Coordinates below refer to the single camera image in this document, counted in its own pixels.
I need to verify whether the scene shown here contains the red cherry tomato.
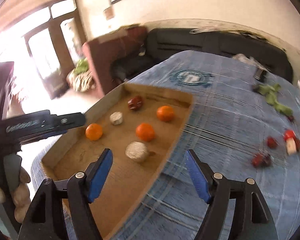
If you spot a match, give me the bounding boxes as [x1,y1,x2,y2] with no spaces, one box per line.
[283,129,296,141]

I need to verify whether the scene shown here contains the large red jujube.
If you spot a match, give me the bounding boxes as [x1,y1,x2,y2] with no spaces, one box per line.
[294,138,300,152]

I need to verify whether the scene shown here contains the dark purple jujube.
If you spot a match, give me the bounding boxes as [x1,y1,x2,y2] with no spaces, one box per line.
[262,154,273,167]

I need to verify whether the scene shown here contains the left hand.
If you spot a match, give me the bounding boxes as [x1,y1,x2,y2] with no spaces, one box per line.
[0,166,32,224]

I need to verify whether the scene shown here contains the orange tangerine near left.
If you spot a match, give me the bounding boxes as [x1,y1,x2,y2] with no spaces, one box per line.
[85,123,103,141]

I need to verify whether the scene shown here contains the orange tangerine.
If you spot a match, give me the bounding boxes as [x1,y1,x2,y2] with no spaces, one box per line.
[135,123,155,142]
[157,105,175,122]
[85,123,103,141]

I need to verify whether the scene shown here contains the large white corn piece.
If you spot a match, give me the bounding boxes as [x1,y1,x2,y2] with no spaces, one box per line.
[125,141,149,163]

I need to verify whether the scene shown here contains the blue plaid tablecloth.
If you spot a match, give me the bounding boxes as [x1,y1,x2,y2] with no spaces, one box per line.
[31,50,300,240]

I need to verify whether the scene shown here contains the small white corn piece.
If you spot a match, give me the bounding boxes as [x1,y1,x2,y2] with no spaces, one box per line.
[109,112,123,126]

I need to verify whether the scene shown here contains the orange tangerine middle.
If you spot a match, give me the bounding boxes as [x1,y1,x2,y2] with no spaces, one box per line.
[135,123,155,142]

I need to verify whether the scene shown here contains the shallow cardboard tray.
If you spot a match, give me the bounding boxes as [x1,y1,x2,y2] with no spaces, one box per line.
[41,83,193,239]

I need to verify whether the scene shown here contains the orange tangerine far right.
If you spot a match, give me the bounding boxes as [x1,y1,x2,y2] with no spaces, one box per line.
[157,105,175,122]

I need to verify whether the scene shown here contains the patterned cloth pile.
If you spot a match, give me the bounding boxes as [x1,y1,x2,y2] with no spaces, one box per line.
[66,59,95,92]

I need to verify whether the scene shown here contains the dark red jujube far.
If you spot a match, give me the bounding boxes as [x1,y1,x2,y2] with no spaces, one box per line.
[128,95,143,111]

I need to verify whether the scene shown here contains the wooden glass door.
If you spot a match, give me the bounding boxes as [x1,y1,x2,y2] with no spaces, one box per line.
[23,0,87,99]

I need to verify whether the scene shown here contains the jujube by greens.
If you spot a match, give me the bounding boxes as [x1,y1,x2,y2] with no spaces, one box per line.
[287,115,294,122]

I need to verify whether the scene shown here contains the green leafy vegetable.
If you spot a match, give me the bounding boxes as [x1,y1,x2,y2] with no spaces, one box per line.
[253,83,293,117]

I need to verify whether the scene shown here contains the small black device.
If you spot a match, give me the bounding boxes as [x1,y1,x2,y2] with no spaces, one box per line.
[254,68,268,83]

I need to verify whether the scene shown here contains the brown armchair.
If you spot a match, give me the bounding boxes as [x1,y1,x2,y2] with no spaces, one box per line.
[82,25,147,99]

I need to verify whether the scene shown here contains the black sofa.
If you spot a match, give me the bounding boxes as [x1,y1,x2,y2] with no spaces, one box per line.
[110,28,294,83]

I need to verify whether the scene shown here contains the small wall plaque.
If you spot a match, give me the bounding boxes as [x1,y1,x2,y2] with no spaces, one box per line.
[103,6,115,20]

